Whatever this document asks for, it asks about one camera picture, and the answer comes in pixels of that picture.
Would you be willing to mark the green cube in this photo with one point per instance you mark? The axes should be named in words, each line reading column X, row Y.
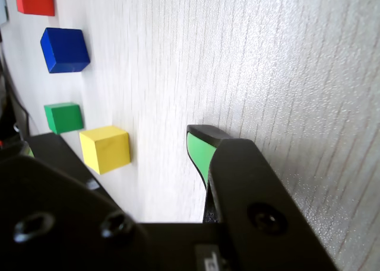
column 63, row 119

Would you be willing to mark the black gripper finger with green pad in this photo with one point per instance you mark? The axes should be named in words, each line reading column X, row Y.
column 252, row 194
column 44, row 200

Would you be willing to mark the yellow cube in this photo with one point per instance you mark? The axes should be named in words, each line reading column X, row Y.
column 104, row 151

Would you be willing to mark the blue cube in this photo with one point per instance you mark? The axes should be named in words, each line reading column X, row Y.
column 63, row 50

